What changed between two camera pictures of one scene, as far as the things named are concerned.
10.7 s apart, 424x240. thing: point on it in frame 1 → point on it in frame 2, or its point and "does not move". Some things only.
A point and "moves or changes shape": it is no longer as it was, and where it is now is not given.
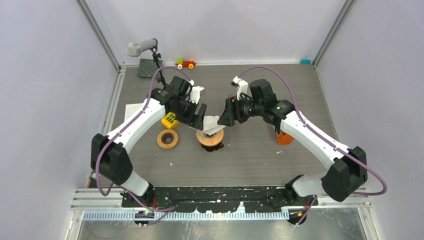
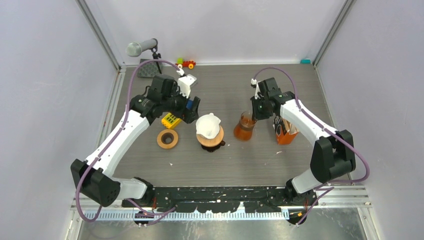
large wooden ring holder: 210,141 does not move
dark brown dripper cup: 212,148 does not move
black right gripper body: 245,108 → 260,109
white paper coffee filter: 210,125 moves or changes shape
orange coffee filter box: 283,140 does not move
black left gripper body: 184,110 does not move
